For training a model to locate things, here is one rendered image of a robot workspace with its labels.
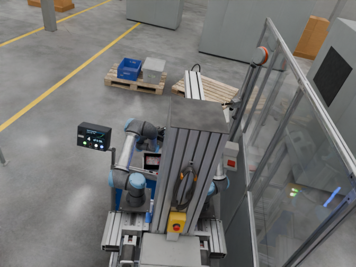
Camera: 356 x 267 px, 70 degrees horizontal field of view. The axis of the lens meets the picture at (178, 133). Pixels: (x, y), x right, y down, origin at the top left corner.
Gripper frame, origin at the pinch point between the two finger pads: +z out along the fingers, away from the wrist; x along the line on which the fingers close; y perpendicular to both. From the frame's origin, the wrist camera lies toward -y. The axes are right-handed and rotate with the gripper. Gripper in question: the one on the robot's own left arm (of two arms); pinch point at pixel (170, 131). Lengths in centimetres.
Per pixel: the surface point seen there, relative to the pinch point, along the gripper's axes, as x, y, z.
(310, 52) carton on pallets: 62, 368, 744
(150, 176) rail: 36.6, -12.8, -24.5
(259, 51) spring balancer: -74, -6, 80
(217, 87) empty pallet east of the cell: 81, 231, 247
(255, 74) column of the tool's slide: -53, -8, 81
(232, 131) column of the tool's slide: 17, 0, 81
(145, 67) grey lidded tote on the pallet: 43, 281, 95
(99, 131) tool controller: -8, 10, -63
